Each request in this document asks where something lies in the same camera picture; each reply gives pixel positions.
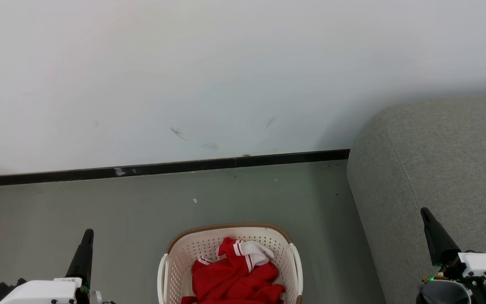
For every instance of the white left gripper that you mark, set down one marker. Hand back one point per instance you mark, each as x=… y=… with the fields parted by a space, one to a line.
x=40 y=292

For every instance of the grey fabric sofa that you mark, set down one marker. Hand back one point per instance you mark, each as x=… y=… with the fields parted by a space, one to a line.
x=437 y=160

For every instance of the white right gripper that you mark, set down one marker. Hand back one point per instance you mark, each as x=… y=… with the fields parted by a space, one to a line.
x=485 y=266

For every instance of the cream perforated plastic laundry basket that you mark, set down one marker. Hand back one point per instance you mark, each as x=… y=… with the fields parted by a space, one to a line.
x=184 y=253

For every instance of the black wall baseboard strip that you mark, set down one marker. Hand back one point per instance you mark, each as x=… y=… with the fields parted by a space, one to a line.
x=163 y=167

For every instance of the red and white jersey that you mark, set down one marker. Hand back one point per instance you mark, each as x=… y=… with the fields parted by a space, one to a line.
x=231 y=250

